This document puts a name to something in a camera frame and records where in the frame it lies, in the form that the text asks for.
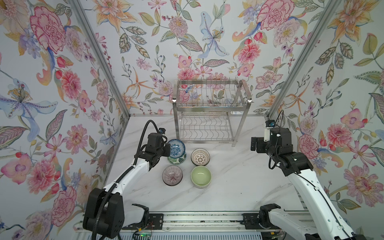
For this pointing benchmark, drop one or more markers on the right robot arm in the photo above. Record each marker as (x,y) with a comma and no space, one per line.
(329,225)

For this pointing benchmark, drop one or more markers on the left aluminium corner post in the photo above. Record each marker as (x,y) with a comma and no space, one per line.
(103,63)

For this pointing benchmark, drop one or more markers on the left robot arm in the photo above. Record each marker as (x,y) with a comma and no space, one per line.
(108,210)

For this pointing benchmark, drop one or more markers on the aluminium corner post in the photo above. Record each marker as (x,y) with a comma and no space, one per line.
(103,63)
(320,26)

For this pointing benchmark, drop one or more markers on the blue floral bowl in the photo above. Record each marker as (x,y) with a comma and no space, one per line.
(178,148)

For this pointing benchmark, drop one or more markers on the green leaf pattern bowl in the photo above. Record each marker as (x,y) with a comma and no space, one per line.
(177,161)

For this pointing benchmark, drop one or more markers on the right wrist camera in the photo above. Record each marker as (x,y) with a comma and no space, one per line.
(269,124)

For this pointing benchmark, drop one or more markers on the light green bowl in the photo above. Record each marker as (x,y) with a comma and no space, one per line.
(201,177)

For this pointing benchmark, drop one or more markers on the right aluminium corner post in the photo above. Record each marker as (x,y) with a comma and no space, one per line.
(320,26)

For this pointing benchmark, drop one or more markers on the brown white patterned bowl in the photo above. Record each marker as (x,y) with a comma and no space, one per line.
(200,157)

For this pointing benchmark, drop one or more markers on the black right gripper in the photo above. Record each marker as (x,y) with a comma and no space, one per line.
(260,142)

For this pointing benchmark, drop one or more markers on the purple ribbed bowl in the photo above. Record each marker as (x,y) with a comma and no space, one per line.
(172,175)

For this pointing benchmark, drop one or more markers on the steel two-tier dish rack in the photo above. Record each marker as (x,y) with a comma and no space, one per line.
(210,111)

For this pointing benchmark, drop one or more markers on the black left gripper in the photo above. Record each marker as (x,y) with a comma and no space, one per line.
(167,149)

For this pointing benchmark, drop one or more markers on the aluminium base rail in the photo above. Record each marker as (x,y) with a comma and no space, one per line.
(228,221)

